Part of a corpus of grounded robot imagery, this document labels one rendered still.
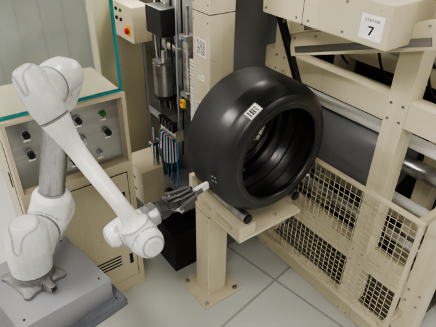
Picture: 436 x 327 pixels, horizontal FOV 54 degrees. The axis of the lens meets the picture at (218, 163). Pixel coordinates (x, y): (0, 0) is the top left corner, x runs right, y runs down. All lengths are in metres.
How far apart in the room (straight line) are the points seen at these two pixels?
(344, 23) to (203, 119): 0.61
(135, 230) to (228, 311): 1.33
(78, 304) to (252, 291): 1.26
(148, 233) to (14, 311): 0.62
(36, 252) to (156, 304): 1.13
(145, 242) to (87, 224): 0.95
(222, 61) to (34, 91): 0.81
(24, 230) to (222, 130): 0.79
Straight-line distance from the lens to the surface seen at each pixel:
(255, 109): 1.56
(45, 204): 1.82
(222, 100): 1.63
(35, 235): 1.71
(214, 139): 1.59
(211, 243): 2.40
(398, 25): 1.55
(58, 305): 1.78
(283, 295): 2.76
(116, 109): 2.13
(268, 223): 1.98
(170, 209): 1.64
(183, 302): 2.69
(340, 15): 1.64
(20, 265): 1.76
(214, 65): 1.85
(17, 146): 2.04
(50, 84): 1.46
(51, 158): 1.71
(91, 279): 1.84
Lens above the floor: 2.10
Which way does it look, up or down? 33 degrees down
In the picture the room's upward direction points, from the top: 1 degrees clockwise
